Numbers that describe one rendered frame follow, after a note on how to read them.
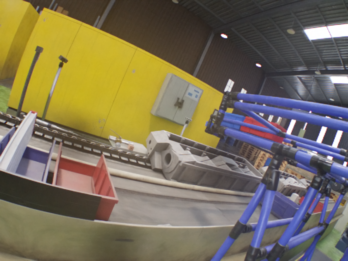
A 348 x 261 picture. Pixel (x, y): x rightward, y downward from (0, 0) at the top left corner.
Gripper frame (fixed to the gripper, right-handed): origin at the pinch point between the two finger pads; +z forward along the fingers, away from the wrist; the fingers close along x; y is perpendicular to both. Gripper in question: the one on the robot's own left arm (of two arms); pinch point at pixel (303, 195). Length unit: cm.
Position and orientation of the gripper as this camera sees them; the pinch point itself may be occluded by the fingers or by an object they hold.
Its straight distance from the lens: 213.8
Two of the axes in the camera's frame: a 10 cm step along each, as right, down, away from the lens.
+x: -8.2, -2.5, -5.2
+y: -2.5, -6.6, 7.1
